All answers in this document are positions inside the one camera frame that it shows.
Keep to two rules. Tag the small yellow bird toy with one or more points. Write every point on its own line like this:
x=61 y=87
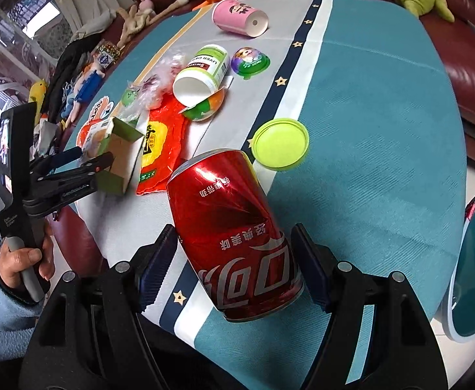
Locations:
x=36 y=91

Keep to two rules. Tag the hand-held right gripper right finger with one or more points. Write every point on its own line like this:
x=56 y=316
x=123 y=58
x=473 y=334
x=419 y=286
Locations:
x=312 y=270

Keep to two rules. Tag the green plastic lid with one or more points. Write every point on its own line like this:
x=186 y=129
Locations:
x=280 y=144

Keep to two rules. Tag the small green jelly cup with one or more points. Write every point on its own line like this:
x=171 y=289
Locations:
x=128 y=96

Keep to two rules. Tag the person's left hand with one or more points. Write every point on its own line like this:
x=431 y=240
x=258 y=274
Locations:
x=14 y=268

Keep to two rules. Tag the red bin tag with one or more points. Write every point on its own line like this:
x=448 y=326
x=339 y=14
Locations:
x=470 y=211

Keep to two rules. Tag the red soda can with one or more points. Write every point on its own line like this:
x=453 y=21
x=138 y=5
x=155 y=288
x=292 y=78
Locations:
x=229 y=227

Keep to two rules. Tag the orange and white packet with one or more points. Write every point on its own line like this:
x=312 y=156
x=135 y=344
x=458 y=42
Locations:
x=91 y=134

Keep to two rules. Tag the purple jelly cup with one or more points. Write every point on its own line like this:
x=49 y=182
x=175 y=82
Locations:
x=249 y=61

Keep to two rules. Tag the orange green ball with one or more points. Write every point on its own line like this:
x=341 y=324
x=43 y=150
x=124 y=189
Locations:
x=205 y=107

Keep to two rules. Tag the white bottle with green label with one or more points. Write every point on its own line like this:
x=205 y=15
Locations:
x=205 y=69

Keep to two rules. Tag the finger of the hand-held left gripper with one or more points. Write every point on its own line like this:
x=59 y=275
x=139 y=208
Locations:
x=66 y=156
x=79 y=172

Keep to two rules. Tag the pink rabbit plush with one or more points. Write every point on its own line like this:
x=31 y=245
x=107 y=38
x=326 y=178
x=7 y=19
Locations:
x=140 y=18

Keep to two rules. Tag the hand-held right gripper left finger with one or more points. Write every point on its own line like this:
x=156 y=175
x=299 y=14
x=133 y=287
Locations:
x=156 y=272

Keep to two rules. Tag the black cloth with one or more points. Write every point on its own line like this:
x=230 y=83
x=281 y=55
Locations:
x=64 y=73

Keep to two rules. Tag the doll in blue clothes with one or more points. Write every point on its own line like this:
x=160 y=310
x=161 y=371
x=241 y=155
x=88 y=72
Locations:
x=87 y=81

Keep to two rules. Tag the green cardboard box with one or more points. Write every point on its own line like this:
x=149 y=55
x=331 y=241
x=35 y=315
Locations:
x=123 y=154

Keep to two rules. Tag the clear plastic wrapper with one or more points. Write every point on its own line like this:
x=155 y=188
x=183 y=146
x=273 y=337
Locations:
x=156 y=85

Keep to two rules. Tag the pink paper cup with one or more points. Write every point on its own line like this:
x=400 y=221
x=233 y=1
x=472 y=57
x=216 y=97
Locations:
x=233 y=14

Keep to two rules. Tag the orange snack packet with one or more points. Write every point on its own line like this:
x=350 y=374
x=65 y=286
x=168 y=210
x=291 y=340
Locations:
x=160 y=146

